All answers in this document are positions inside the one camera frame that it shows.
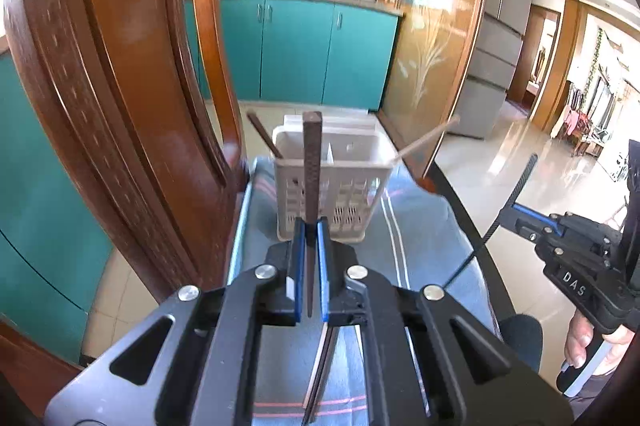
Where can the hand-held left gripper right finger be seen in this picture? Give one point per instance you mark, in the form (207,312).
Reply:
(322,271)

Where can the black chopstick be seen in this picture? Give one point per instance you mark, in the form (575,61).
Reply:
(505,201)
(320,386)

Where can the person's right hand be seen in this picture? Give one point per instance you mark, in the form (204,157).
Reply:
(580,341)

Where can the teal lower cabinet under window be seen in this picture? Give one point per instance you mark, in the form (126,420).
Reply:
(40,231)

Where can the blue striped cloth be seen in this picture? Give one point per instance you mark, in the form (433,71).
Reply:
(425,246)

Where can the dark brown patterned chopstick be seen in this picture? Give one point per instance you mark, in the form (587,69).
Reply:
(311,166)

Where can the person's leg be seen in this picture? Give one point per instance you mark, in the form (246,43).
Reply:
(520,341)

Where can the clothes drying rack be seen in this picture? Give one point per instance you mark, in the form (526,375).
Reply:
(570,121)

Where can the glass sliding door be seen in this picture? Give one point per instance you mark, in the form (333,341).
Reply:
(435,31)

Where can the wooden door frame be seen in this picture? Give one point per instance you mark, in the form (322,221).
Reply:
(555,66)

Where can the green hanging vine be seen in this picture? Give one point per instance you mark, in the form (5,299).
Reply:
(595,56)

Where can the light beige chopstick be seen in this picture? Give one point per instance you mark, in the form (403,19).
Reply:
(430,136)
(317,361)

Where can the grey refrigerator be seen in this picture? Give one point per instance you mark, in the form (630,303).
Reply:
(495,56)

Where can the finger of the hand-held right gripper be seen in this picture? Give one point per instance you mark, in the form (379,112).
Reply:
(532,213)
(531,233)

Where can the white plastic utensil basket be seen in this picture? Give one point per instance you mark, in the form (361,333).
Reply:
(345,171)

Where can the wooden chair back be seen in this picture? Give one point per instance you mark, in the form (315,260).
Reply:
(125,81)

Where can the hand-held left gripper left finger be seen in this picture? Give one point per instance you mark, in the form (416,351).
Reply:
(299,271)

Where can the teal lower cabinet under stove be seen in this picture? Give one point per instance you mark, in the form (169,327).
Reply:
(295,51)

